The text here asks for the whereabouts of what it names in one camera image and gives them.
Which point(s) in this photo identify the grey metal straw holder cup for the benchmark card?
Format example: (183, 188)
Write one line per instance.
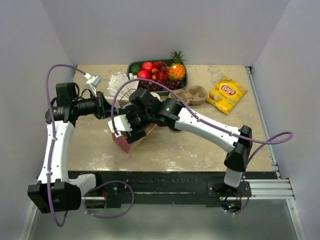
(123, 103)

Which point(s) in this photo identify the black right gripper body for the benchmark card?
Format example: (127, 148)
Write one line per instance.
(138, 120)

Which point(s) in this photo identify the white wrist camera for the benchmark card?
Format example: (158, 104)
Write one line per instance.
(121, 125)
(93, 81)

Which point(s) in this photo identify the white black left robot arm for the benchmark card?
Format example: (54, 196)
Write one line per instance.
(54, 190)

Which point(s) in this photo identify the orange pineapple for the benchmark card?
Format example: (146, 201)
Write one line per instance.
(177, 69)

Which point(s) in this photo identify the purple grape bunch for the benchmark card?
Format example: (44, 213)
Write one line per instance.
(157, 85)

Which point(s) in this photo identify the dark green fruit tray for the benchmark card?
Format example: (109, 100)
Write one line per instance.
(184, 82)

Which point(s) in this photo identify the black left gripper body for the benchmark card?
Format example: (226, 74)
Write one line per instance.
(98, 112)

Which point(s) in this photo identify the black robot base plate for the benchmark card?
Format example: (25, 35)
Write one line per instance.
(160, 188)

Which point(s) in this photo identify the red cherry cluster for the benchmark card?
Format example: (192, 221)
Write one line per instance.
(160, 71)

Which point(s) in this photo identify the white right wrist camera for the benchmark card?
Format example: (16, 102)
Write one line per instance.
(121, 125)

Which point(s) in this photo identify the red apple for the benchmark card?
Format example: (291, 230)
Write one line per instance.
(144, 74)
(147, 66)

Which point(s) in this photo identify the yellow chips bag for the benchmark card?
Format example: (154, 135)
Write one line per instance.
(226, 94)

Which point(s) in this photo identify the white wrapped straw bundle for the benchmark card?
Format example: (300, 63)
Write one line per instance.
(117, 80)

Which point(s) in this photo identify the remaining pulp carrier stack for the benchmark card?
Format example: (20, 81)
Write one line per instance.
(195, 95)

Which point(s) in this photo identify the pink white paper bag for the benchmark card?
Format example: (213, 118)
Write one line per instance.
(127, 145)

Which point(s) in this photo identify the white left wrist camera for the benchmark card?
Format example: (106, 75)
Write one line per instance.
(93, 81)

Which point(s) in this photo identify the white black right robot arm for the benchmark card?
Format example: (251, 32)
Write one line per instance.
(146, 109)

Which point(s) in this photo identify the green lime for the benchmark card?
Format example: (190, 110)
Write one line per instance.
(135, 69)

